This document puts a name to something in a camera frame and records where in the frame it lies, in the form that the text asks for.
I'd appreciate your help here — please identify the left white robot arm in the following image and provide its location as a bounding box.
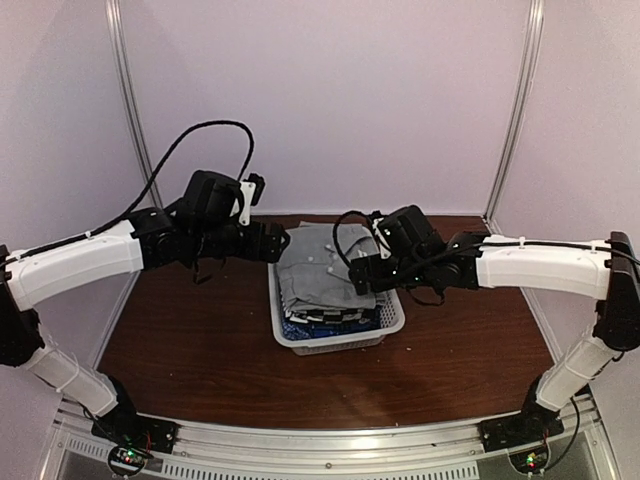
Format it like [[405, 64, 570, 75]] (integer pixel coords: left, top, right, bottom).
[[1, 170, 290, 444]]

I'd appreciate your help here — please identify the right black cable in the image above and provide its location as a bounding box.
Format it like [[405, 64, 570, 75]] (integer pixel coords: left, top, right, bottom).
[[333, 209, 376, 274]]

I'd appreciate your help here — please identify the aluminium front rail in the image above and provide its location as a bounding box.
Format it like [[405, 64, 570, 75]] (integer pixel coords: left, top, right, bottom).
[[49, 394, 616, 480]]

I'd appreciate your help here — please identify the left black cable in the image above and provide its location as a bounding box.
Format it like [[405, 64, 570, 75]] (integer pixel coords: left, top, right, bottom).
[[84, 119, 254, 241]]

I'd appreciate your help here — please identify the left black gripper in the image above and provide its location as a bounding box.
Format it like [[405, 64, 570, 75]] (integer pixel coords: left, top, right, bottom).
[[191, 220, 290, 263]]

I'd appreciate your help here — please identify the blue patterned shirt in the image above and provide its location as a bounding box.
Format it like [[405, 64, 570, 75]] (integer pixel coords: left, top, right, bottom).
[[281, 321, 381, 341]]

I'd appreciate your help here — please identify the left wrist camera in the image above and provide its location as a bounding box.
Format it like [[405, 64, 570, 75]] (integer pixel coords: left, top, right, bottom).
[[232, 173, 266, 226]]

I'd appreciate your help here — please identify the black cable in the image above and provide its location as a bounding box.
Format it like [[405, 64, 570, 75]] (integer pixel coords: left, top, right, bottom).
[[84, 119, 254, 241], [333, 209, 376, 274]]

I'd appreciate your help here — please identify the black white checkered shirt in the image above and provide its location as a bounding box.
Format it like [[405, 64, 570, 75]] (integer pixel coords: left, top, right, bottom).
[[283, 309, 376, 324]]

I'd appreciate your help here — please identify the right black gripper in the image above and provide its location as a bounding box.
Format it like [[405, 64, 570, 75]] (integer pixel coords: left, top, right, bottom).
[[350, 253, 432, 295]]

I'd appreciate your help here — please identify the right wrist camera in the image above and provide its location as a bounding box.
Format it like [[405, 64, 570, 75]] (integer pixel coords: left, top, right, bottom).
[[369, 210, 393, 259]]

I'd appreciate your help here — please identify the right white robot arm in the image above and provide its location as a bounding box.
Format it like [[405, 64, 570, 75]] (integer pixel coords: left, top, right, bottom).
[[344, 205, 639, 442]]

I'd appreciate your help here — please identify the right aluminium corner post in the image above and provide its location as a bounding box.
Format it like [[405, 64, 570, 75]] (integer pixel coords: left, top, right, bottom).
[[483, 0, 545, 230]]

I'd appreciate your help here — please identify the grey long sleeve shirt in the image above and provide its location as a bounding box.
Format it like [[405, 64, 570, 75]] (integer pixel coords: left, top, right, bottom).
[[276, 222, 377, 312]]

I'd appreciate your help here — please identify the aluminium corner post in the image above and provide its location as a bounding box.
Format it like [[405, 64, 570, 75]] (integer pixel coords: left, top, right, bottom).
[[105, 0, 163, 208], [483, 0, 545, 230]]

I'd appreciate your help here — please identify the white plastic basket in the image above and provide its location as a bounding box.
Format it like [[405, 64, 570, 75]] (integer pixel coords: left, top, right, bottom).
[[267, 219, 406, 357]]

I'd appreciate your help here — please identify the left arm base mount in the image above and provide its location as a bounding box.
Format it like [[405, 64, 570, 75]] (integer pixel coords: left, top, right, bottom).
[[91, 416, 179, 479]]

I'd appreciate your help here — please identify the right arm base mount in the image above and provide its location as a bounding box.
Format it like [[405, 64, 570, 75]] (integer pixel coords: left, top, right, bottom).
[[478, 413, 564, 476]]

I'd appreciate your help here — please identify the left aluminium corner post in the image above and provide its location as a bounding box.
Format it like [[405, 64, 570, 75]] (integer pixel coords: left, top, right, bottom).
[[105, 0, 163, 208]]

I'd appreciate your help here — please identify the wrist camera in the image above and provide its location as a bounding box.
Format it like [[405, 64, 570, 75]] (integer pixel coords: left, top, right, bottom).
[[369, 210, 393, 259], [232, 173, 266, 226]]

